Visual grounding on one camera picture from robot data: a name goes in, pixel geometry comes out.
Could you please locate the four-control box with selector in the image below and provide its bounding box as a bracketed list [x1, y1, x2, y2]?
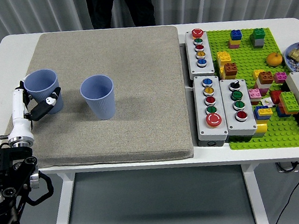
[218, 76, 259, 144]

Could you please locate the brown white pink block stack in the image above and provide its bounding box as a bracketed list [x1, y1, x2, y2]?
[252, 70, 276, 98]

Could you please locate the red toy block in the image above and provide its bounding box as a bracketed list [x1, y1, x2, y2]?
[269, 89, 285, 107]

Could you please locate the orange fruit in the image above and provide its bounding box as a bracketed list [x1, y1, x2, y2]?
[265, 51, 284, 68]

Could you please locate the green red blue block stack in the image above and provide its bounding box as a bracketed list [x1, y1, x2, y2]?
[273, 90, 299, 119]

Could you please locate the white printed toy block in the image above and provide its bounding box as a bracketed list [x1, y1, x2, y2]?
[260, 98, 274, 108]

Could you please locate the grey-brown fabric mat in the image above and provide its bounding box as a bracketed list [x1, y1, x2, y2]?
[0, 18, 195, 179]

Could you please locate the magenta toy block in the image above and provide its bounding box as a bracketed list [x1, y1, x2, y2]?
[273, 71, 289, 86]

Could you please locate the five-button control box, small mushroom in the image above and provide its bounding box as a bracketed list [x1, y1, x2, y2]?
[183, 27, 216, 81]

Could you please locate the large yellow toy block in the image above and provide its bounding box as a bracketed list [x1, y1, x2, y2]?
[216, 50, 233, 69]

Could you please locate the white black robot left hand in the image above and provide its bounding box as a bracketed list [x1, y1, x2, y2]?
[2, 76, 67, 142]

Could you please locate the green grey block stack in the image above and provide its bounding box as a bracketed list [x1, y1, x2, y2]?
[249, 27, 268, 51]

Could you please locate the five-button control box, large mushroom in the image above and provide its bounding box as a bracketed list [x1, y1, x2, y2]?
[191, 73, 230, 149]

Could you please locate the blue ribbed plastic cup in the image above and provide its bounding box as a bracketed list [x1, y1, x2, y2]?
[78, 73, 118, 123]
[22, 67, 65, 117]

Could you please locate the person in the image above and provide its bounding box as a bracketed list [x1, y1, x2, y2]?
[84, 0, 156, 33]

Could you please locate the pink toy block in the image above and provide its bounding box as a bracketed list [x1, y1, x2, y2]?
[247, 88, 263, 106]

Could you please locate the blue yellow pink block stack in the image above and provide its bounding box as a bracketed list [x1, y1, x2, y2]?
[227, 28, 244, 50]

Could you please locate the shiny yellow toy block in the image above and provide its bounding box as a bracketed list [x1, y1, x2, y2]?
[253, 119, 270, 135]

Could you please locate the white table leg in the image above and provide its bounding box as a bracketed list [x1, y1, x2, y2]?
[46, 171, 82, 224]
[240, 161, 270, 224]

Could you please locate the green studded baseplate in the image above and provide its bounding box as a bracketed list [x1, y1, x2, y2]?
[206, 20, 299, 157]

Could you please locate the brown toy block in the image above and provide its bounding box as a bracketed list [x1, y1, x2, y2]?
[220, 61, 240, 81]

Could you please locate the small yellow toy block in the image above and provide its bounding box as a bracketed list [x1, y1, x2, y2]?
[252, 69, 266, 82]

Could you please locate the grey power adapter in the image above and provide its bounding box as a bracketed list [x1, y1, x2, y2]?
[275, 159, 299, 174]

